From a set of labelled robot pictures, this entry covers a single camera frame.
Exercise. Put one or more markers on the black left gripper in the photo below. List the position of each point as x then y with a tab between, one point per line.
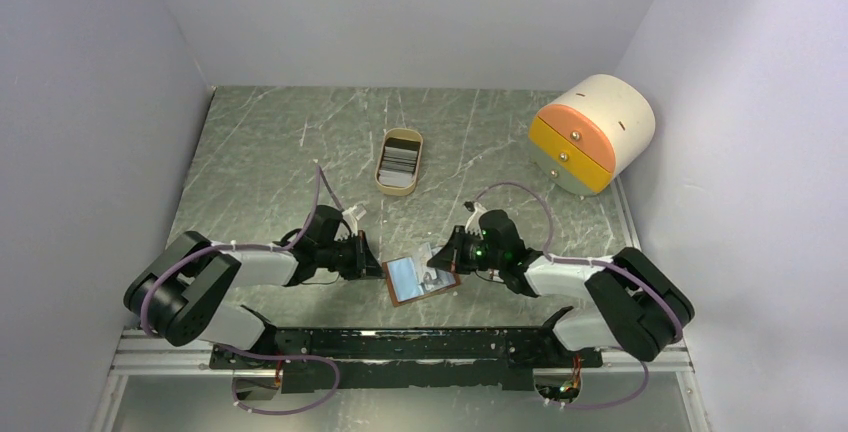
364	263

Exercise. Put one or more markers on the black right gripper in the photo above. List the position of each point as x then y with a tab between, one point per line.
451	255

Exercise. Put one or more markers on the brown leather card holder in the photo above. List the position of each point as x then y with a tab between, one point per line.
410	279

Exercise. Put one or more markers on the beige oval tray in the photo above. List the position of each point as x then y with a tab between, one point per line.
403	133

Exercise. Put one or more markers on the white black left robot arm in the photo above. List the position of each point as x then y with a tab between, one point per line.
180	295

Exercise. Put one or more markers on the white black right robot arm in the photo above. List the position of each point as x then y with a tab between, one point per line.
633	305

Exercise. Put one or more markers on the stack of credit cards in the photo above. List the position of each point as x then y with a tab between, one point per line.
399	162

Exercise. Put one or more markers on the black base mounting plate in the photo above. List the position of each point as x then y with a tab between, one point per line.
311	359

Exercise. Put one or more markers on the round pastel drawer cabinet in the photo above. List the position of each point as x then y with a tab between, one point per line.
587	136

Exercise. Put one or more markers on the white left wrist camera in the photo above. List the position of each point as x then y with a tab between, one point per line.
351	217

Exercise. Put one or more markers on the aluminium frame rail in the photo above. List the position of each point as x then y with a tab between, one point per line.
179	300

